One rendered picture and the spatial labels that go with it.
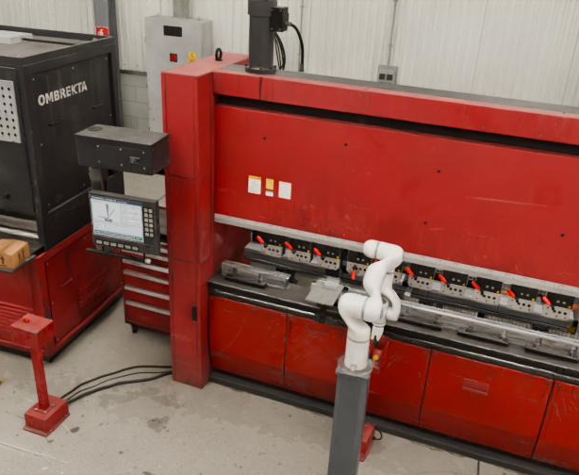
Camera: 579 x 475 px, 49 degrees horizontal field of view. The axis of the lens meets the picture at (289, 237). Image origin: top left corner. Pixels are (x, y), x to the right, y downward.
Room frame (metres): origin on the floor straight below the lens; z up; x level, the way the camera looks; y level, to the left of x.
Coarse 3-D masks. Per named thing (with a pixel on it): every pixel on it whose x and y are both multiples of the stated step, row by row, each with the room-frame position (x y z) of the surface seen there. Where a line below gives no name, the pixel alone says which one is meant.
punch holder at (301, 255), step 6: (294, 240) 3.71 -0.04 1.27; (300, 240) 3.70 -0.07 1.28; (306, 240) 3.69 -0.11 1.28; (294, 246) 3.71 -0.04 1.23; (300, 246) 3.70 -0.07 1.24; (306, 246) 3.68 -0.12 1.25; (312, 246) 3.71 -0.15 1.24; (300, 252) 3.70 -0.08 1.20; (306, 252) 3.68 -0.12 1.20; (312, 252) 3.73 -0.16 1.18; (294, 258) 3.71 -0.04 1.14; (300, 258) 3.69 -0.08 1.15; (306, 258) 3.68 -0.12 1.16; (312, 258) 3.74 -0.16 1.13
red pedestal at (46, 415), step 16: (32, 320) 3.32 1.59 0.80; (48, 320) 3.32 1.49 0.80; (16, 336) 3.24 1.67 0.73; (32, 336) 3.19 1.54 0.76; (48, 336) 3.28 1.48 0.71; (32, 352) 3.27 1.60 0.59; (48, 400) 3.30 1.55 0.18; (64, 400) 3.38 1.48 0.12; (32, 416) 3.21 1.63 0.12; (48, 416) 3.22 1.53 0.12; (64, 416) 3.34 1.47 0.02; (32, 432) 3.18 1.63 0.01; (48, 432) 3.18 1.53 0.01
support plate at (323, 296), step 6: (318, 282) 3.65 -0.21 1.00; (324, 282) 3.66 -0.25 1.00; (312, 288) 3.56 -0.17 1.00; (318, 288) 3.57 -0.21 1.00; (324, 288) 3.57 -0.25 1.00; (336, 288) 3.58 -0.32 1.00; (342, 288) 3.59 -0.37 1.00; (312, 294) 3.49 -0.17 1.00; (318, 294) 3.50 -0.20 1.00; (324, 294) 3.50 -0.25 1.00; (330, 294) 3.50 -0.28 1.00; (336, 294) 3.51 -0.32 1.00; (306, 300) 3.43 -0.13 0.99; (312, 300) 3.42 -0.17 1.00; (318, 300) 3.43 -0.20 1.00; (324, 300) 3.43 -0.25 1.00; (330, 300) 3.43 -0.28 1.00
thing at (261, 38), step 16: (256, 0) 3.88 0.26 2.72; (272, 0) 3.91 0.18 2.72; (256, 16) 3.88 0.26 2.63; (272, 16) 3.89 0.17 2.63; (288, 16) 4.00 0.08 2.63; (256, 32) 3.89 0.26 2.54; (272, 32) 3.92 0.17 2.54; (256, 48) 3.89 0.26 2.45; (272, 48) 3.92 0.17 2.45; (256, 64) 3.88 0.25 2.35; (272, 64) 3.93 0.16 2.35
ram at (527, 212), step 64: (256, 128) 3.81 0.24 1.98; (320, 128) 3.68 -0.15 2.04; (384, 128) 3.59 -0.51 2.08; (320, 192) 3.67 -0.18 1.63; (384, 192) 3.53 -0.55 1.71; (448, 192) 3.41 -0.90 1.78; (512, 192) 3.30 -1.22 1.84; (576, 192) 3.19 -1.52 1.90; (448, 256) 3.39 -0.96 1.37; (512, 256) 3.27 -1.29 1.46; (576, 256) 3.16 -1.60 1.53
